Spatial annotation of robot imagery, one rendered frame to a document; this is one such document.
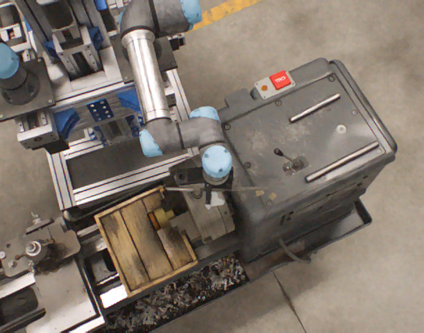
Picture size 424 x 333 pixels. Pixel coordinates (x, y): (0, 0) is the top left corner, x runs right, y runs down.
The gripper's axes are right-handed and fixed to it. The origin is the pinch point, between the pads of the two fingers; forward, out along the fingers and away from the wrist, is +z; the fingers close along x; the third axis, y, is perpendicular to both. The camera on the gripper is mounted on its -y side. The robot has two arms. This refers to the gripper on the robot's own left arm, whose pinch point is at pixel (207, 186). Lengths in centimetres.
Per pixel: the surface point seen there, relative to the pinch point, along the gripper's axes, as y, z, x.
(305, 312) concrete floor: 56, 129, -42
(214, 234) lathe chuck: 3.1, 22.4, -13.2
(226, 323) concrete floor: 14, 131, -49
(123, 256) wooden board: -32, 47, -20
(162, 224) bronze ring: -15.5, 25.1, -9.7
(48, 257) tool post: -55, 26, -22
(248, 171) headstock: 13.9, 10.4, 7.6
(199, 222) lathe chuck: -2.2, 15.4, -9.8
